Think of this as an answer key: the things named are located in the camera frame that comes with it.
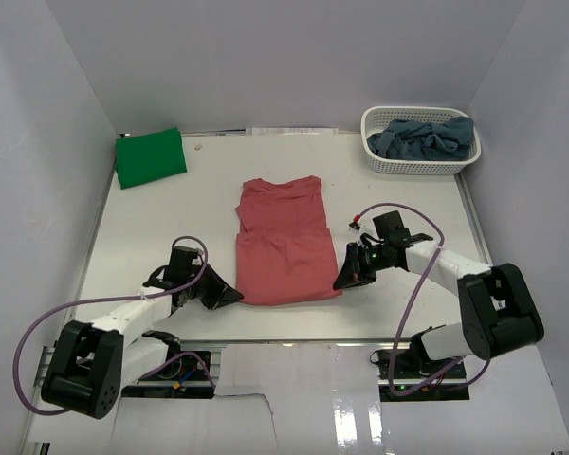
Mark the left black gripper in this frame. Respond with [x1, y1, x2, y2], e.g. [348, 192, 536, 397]
[185, 264, 243, 310]

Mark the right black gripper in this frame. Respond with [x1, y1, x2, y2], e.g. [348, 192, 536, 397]
[333, 242, 391, 290]

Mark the red t shirt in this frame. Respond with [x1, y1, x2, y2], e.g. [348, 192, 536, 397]
[236, 175, 341, 306]

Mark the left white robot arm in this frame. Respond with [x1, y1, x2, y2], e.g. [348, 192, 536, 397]
[41, 246, 244, 419]

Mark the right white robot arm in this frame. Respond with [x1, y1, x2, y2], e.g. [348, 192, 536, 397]
[333, 211, 544, 378]

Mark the folded green t shirt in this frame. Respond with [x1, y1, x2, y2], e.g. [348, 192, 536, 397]
[115, 128, 188, 190]

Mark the white plastic basket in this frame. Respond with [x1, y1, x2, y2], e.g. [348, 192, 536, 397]
[360, 105, 482, 176]

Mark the blue t shirt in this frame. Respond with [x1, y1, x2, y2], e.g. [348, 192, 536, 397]
[367, 117, 474, 161]

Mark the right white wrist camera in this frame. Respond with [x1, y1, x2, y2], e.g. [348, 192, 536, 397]
[348, 216, 378, 246]

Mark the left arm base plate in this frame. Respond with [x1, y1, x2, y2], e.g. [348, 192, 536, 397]
[121, 351, 215, 399]

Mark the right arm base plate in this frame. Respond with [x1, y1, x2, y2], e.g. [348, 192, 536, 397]
[369, 349, 470, 403]

